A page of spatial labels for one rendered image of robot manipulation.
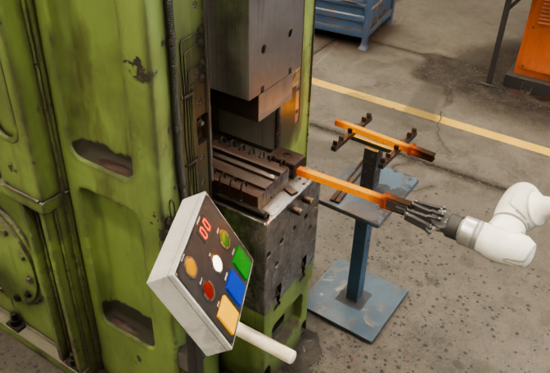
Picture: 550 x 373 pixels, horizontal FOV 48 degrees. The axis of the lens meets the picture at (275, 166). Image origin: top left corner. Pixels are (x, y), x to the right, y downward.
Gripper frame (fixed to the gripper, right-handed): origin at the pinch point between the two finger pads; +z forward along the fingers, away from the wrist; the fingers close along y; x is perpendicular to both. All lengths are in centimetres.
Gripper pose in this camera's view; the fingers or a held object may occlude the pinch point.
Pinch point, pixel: (397, 204)
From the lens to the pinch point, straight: 196.4
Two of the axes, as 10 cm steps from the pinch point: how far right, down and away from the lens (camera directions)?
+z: -8.4, -3.3, 4.3
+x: 0.3, -8.3, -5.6
